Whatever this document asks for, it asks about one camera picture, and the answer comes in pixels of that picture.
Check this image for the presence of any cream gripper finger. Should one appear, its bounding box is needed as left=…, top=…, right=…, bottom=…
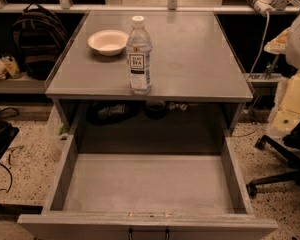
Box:
left=264, top=28, right=290, bottom=55
left=267, top=71, right=300, bottom=138

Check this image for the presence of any clear plastic water bottle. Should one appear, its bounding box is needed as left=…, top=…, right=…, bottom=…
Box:
left=126, top=16, right=152, bottom=95

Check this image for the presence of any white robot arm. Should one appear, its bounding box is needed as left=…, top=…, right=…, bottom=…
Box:
left=264, top=14, right=300, bottom=138

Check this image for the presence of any open grey top drawer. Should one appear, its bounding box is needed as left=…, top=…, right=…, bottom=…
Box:
left=18, top=136, right=277, bottom=240

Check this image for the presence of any white power strip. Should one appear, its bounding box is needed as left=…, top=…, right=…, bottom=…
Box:
left=246, top=0, right=275, bottom=15

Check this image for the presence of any black office chair base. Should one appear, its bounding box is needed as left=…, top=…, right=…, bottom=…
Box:
left=245, top=134, right=300, bottom=198

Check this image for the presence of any white paper bowl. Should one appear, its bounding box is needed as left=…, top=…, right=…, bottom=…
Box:
left=88, top=30, right=129, bottom=56

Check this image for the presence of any dark backpack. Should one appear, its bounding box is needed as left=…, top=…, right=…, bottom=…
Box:
left=12, top=3, right=69, bottom=80

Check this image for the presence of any white power cable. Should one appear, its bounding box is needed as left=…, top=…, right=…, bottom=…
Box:
left=247, top=10, right=271, bottom=82

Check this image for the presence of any black drawer handle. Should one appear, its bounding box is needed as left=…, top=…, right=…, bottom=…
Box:
left=128, top=229, right=170, bottom=240

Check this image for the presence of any black floor cable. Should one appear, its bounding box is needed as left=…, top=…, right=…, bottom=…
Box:
left=0, top=155, right=14, bottom=194

